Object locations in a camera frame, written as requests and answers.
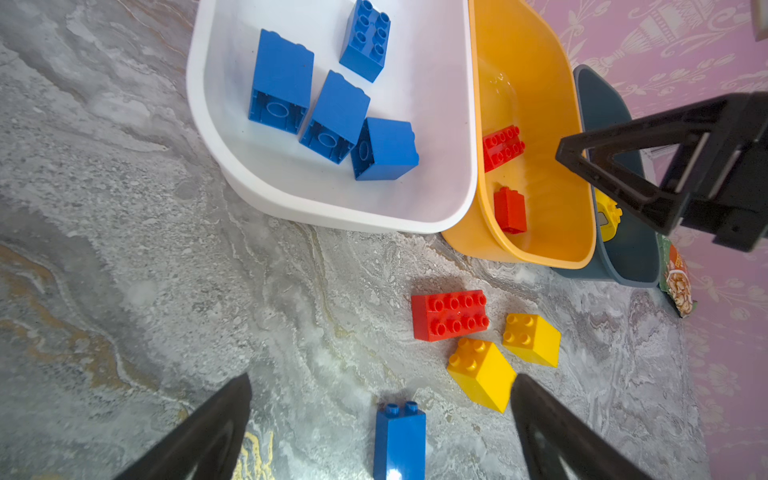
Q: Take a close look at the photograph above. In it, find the yellow long lego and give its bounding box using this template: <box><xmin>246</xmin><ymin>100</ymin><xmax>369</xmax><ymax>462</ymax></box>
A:
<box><xmin>595</xmin><ymin>190</ymin><xmax>623</xmax><ymax>242</ymax></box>

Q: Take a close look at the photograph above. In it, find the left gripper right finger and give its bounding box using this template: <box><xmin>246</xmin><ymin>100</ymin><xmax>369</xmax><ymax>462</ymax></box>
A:
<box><xmin>510</xmin><ymin>374</ymin><xmax>649</xmax><ymax>479</ymax></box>

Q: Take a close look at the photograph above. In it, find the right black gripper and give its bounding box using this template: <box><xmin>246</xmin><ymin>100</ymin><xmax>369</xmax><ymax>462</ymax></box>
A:
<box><xmin>555</xmin><ymin>92</ymin><xmax>767</xmax><ymax>252</ymax></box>

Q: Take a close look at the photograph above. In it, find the green food packet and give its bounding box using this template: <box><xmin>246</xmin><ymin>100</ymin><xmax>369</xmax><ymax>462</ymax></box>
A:
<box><xmin>656</xmin><ymin>233</ymin><xmax>696</xmax><ymax>318</ymax></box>

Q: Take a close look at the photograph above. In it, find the blue square lego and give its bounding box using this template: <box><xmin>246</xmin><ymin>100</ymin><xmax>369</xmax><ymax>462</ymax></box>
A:
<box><xmin>248</xmin><ymin>29</ymin><xmax>314</xmax><ymax>134</ymax></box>

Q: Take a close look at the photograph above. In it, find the small red lego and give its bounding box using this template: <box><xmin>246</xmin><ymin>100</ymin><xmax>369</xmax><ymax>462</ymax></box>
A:
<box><xmin>494</xmin><ymin>187</ymin><xmax>527</xmax><ymax>235</ymax></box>

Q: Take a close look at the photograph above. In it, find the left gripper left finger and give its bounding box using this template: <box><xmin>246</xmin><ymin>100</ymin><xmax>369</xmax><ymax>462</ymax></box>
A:
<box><xmin>118</xmin><ymin>373</ymin><xmax>252</xmax><ymax>479</ymax></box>

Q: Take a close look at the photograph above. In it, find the blue long lego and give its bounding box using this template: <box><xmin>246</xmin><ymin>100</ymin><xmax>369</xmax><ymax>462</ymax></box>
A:
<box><xmin>340</xmin><ymin>0</ymin><xmax>391</xmax><ymax>83</ymax></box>

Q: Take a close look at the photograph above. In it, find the yellow plastic container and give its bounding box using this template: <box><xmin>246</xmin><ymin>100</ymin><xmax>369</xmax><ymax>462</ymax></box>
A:
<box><xmin>442</xmin><ymin>1</ymin><xmax>597</xmax><ymax>270</ymax></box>

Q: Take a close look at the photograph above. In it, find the red long lego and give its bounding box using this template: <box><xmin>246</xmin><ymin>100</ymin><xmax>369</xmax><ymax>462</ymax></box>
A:
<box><xmin>482</xmin><ymin>125</ymin><xmax>526</xmax><ymax>173</ymax></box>

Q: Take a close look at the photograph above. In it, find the dark teal plastic container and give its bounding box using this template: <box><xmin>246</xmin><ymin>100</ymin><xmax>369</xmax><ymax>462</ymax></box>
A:
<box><xmin>555</xmin><ymin>65</ymin><xmax>661</xmax><ymax>288</ymax></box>

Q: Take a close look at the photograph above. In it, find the white plastic container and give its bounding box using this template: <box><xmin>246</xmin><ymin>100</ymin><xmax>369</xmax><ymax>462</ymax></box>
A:
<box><xmin>186</xmin><ymin>1</ymin><xmax>478</xmax><ymax>234</ymax></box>

